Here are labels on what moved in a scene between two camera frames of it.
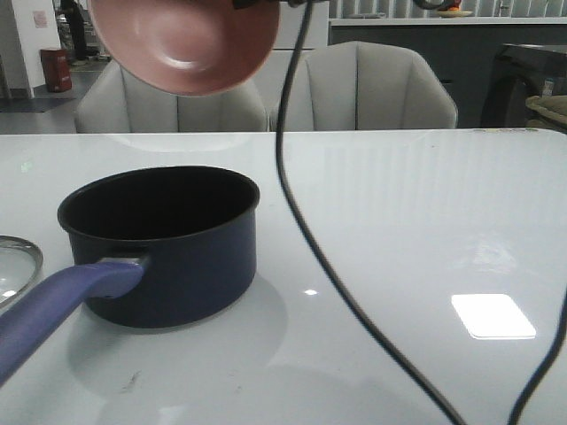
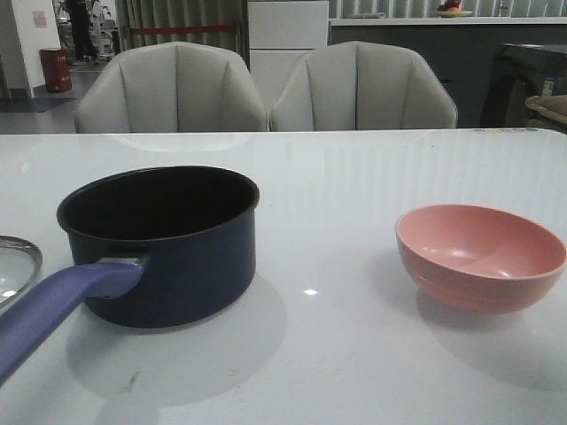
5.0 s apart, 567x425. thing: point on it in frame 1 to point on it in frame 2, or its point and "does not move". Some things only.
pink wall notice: [40, 19] does not move
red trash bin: [57, 70] does not move
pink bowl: [185, 48] to [478, 260]
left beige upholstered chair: [112, 103] does not move
